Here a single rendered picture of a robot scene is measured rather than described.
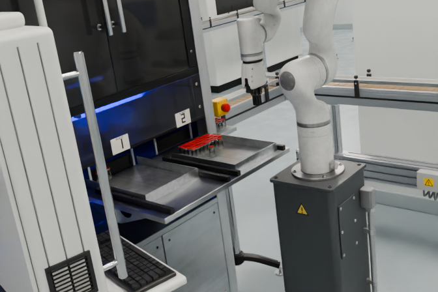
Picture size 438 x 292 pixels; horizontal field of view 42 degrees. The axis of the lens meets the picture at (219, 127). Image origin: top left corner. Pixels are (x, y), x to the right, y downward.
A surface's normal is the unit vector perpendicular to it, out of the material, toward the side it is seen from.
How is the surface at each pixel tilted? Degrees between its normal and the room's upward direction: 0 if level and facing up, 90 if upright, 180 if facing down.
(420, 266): 0
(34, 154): 90
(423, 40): 90
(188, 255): 90
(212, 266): 90
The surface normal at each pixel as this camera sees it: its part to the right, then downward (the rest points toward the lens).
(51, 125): 0.61, 0.15
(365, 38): -0.65, 0.30
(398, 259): -0.13, -0.95
